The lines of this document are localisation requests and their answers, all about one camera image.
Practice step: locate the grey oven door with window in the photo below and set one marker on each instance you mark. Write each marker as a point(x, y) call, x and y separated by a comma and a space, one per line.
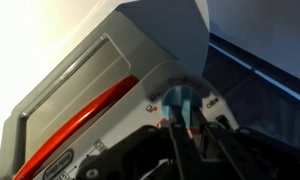
point(73, 93)

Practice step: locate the blue stove knob with red arc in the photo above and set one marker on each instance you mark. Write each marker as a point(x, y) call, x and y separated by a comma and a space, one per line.
point(181, 95)

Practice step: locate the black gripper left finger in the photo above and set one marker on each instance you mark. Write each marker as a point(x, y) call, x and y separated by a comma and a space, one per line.
point(140, 156)

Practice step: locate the grey toy stove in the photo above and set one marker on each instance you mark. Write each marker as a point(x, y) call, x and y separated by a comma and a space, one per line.
point(90, 100)

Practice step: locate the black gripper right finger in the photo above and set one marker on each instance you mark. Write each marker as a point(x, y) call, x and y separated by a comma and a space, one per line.
point(256, 156)

